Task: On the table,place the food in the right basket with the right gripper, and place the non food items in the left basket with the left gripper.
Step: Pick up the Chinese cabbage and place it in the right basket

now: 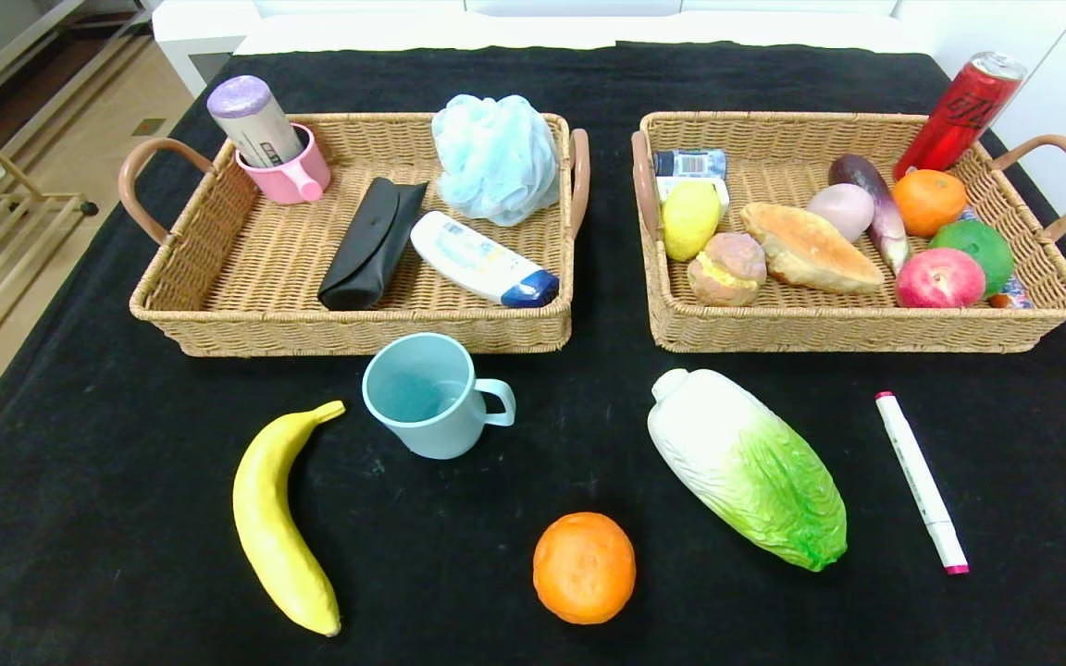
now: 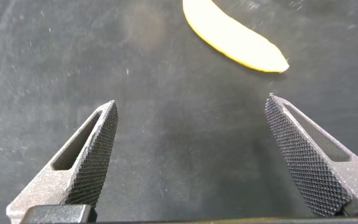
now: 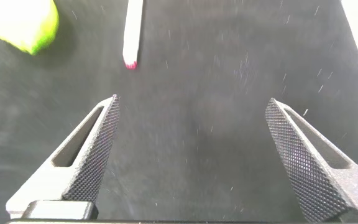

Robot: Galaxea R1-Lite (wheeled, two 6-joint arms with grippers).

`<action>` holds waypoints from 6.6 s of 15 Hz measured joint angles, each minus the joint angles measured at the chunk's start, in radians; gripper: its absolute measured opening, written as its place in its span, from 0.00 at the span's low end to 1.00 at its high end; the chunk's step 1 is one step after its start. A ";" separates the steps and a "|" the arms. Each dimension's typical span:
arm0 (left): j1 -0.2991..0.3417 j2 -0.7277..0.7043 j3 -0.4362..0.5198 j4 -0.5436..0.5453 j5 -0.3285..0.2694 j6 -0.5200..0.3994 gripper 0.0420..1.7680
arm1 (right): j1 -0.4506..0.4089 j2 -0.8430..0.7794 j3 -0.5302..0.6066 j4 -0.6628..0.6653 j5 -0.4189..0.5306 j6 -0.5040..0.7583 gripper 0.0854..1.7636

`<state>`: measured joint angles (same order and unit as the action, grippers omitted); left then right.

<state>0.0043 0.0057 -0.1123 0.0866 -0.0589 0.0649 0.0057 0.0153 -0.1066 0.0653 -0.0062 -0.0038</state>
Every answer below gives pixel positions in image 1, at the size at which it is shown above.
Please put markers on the orange fruit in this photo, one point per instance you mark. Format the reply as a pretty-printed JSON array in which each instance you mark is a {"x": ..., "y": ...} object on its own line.
[
  {"x": 929, "y": 202},
  {"x": 584, "y": 569}
]

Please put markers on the white green napa cabbage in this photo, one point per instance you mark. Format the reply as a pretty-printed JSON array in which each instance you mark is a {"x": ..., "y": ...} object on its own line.
[{"x": 746, "y": 462}]

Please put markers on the white marker with pink cap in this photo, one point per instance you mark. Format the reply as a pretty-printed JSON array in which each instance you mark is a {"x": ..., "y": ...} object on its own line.
[{"x": 917, "y": 476}]

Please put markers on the white bottle with blue cap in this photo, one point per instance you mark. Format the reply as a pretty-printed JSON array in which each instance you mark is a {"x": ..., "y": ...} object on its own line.
[{"x": 468, "y": 254}]

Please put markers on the light blue mug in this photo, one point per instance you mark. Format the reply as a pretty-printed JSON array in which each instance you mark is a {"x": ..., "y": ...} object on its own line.
[{"x": 440, "y": 439}]

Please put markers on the light blue bath pouf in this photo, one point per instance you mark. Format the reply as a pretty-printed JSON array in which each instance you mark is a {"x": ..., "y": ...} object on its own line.
[{"x": 496, "y": 157}]

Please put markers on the black glasses case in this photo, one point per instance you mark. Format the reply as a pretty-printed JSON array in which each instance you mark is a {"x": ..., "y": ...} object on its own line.
[{"x": 366, "y": 250}]

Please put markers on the yellow lemon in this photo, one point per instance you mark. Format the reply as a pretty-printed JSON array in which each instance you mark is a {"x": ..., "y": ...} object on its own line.
[{"x": 690, "y": 222}]

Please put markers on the cream puff pastry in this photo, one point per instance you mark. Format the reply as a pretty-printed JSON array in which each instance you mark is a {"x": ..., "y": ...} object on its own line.
[{"x": 727, "y": 268}]

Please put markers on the small white blue package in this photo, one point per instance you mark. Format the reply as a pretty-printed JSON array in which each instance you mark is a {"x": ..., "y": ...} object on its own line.
[{"x": 690, "y": 164}]

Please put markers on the pink plastic cup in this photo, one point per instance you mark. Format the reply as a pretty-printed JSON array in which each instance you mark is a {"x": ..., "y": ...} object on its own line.
[{"x": 297, "y": 180}]

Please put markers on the golden bread loaf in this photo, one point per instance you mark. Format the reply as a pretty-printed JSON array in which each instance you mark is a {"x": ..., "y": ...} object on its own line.
[{"x": 811, "y": 250}]

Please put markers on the yellow banana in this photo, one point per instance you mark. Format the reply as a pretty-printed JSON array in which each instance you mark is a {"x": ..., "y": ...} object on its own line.
[{"x": 265, "y": 518}]

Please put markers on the pale pink onion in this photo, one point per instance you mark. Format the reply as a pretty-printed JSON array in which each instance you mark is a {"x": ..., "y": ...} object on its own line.
[{"x": 843, "y": 208}]

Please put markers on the grey tube with purple cap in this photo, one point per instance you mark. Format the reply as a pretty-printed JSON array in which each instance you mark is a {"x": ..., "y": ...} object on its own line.
[{"x": 251, "y": 116}]

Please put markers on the purple eggplant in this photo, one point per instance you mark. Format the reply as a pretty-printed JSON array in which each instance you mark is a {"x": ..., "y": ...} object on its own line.
[{"x": 866, "y": 180}]

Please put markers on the red apple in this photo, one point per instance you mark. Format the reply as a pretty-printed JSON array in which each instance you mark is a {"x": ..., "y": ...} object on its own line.
[{"x": 940, "y": 277}]

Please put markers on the green round fruit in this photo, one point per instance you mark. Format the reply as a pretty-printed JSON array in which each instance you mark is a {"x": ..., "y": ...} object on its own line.
[{"x": 977, "y": 245}]

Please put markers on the red soda can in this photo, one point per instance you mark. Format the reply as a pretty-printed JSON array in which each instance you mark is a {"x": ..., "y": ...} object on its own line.
[{"x": 959, "y": 116}]

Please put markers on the blue red snack packet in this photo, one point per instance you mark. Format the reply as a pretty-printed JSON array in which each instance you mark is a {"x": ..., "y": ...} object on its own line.
[{"x": 1012, "y": 294}]

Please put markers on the wooden platform with rails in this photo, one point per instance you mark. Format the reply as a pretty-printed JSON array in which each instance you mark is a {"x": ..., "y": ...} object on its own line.
[{"x": 61, "y": 55}]

